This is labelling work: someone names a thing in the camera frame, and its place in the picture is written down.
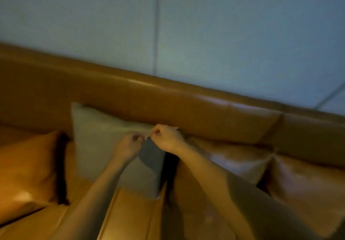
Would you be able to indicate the person's right fingers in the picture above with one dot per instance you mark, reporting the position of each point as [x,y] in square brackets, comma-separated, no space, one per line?
[155,132]

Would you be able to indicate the person's left hand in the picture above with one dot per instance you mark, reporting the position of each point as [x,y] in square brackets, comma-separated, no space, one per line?
[127,147]

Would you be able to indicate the person's left fingers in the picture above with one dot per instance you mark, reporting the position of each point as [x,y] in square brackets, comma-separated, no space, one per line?
[137,137]

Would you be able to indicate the person's left forearm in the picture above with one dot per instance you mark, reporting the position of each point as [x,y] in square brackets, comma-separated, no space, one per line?
[89,204]

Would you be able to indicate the orange leather cushion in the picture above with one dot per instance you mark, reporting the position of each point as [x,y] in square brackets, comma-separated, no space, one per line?
[27,172]

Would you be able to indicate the grey square cushion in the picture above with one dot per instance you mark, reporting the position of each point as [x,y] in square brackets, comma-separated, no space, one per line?
[99,145]

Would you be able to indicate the person's right forearm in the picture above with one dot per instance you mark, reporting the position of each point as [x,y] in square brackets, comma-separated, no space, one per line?
[231,194]

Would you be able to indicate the brown leather sofa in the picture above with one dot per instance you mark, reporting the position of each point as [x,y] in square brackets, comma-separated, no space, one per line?
[172,108]

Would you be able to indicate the brown shiny cushion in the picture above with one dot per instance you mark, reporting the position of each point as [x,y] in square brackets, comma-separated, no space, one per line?
[231,159]
[307,188]

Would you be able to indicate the person's right hand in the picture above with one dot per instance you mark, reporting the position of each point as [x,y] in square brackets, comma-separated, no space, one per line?
[166,139]

